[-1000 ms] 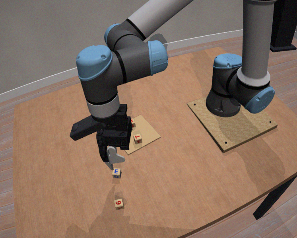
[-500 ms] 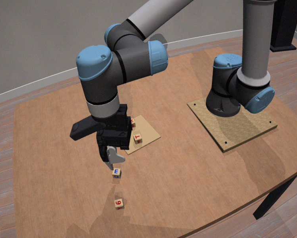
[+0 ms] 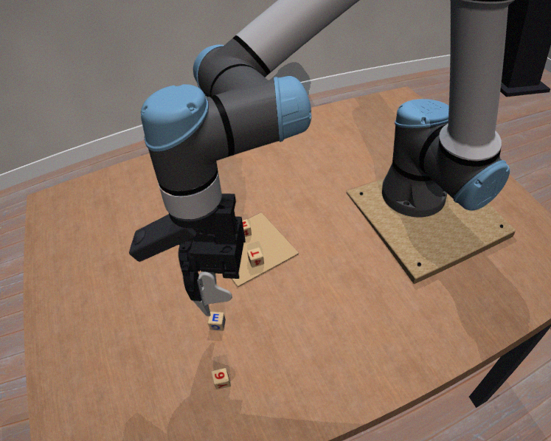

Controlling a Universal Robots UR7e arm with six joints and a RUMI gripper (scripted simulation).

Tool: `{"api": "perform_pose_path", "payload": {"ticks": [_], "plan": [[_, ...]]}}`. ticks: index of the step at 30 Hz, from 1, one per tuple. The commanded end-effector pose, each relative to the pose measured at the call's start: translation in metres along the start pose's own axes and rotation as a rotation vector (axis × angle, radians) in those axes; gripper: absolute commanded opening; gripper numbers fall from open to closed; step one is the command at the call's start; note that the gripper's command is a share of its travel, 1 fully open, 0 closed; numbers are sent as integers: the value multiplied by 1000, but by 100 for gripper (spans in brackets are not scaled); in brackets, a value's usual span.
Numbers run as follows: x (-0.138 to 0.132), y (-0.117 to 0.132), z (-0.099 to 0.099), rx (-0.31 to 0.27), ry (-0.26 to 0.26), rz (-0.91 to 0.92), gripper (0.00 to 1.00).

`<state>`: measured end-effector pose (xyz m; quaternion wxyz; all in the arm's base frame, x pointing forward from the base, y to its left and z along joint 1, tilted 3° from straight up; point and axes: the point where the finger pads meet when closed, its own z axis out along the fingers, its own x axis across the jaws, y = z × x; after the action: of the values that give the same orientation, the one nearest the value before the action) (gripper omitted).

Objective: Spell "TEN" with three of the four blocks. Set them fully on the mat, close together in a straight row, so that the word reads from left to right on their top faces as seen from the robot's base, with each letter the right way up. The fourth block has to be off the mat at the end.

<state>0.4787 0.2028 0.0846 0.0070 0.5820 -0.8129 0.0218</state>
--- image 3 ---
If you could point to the tan square mat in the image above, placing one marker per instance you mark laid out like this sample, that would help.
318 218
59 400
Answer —
274 247

